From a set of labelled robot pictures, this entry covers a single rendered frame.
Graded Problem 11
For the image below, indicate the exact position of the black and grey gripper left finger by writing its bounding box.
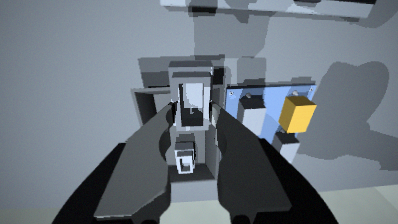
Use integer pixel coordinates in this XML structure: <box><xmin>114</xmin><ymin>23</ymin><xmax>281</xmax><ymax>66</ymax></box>
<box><xmin>51</xmin><ymin>102</ymin><xmax>175</xmax><ymax>224</ymax></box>

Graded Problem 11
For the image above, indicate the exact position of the yellow block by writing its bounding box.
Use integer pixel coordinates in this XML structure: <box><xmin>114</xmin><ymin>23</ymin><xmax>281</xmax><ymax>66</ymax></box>
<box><xmin>278</xmin><ymin>96</ymin><xmax>316</xmax><ymax>133</ymax></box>

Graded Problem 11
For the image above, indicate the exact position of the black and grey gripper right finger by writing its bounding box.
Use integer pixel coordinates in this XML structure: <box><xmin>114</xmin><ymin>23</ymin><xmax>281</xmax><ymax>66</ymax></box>
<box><xmin>209</xmin><ymin>101</ymin><xmax>339</xmax><ymax>224</ymax></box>

